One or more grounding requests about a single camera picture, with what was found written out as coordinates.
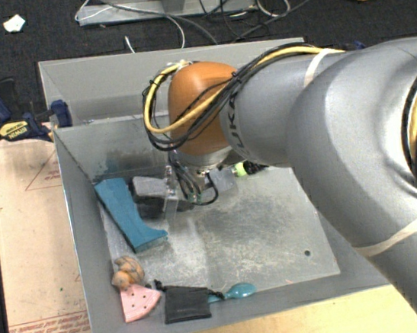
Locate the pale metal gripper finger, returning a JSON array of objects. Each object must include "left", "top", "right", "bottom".
[
  {"left": 162, "top": 164, "right": 180, "bottom": 197},
  {"left": 159, "top": 193, "right": 183, "bottom": 223}
]

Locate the dark grey box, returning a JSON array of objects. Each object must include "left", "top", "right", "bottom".
[{"left": 128, "top": 168, "right": 197, "bottom": 222}]

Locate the teal flat block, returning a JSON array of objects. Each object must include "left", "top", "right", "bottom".
[{"left": 92, "top": 171, "right": 172, "bottom": 259}]

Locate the grey metal bin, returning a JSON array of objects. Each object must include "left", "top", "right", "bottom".
[{"left": 37, "top": 17, "right": 396, "bottom": 333}]

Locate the brown toy snail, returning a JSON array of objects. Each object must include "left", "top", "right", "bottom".
[{"left": 107, "top": 253, "right": 148, "bottom": 292}]

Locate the black cloth pouch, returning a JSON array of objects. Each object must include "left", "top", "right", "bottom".
[{"left": 153, "top": 271, "right": 228, "bottom": 326}]

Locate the pink toy wedge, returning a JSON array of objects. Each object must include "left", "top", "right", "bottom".
[{"left": 117, "top": 280, "right": 166, "bottom": 325}]

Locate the teal plastic spoon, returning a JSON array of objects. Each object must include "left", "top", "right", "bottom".
[{"left": 206, "top": 280, "right": 258, "bottom": 305}]

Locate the brown cardboard board, red print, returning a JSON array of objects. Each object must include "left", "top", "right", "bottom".
[{"left": 0, "top": 119, "right": 93, "bottom": 333}]

